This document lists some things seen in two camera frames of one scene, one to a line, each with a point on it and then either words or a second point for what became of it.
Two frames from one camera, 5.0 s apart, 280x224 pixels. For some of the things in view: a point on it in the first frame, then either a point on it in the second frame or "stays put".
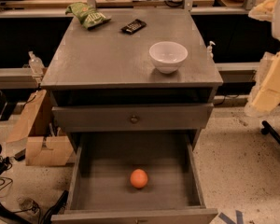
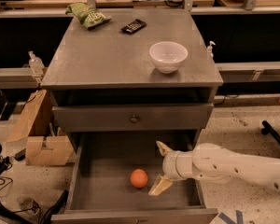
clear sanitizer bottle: [35, 64] stays put
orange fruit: [139, 178] stays put
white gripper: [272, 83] -> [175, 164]
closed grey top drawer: [84, 118] stays put
